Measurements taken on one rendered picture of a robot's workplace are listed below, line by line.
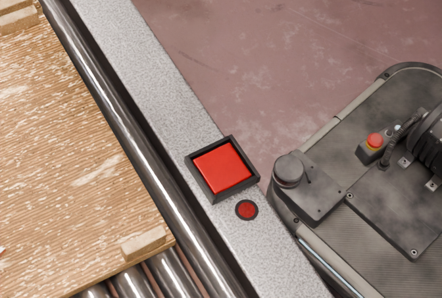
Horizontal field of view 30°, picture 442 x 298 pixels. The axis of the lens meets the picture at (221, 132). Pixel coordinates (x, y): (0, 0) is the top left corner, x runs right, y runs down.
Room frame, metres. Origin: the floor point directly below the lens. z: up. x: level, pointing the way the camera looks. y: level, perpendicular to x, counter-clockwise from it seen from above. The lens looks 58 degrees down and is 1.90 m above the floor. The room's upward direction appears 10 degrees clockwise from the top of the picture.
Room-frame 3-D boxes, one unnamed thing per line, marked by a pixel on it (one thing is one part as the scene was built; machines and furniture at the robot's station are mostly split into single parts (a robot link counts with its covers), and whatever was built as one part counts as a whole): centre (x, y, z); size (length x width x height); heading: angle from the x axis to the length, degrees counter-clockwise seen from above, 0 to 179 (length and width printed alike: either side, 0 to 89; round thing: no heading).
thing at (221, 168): (0.54, -0.01, 0.92); 0.06 x 0.06 x 0.01; 40
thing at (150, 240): (0.41, 0.07, 0.95); 0.06 x 0.02 x 0.03; 129
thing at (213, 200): (0.54, -0.01, 0.92); 0.08 x 0.08 x 0.02; 40
